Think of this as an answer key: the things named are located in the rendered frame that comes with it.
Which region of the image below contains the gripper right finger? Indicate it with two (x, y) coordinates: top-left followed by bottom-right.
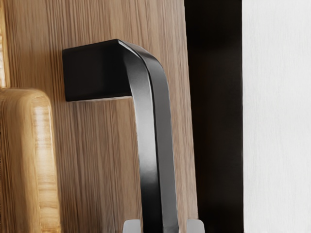
(186, 219), (204, 233)

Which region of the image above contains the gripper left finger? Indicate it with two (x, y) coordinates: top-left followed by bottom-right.
(122, 219), (141, 233)

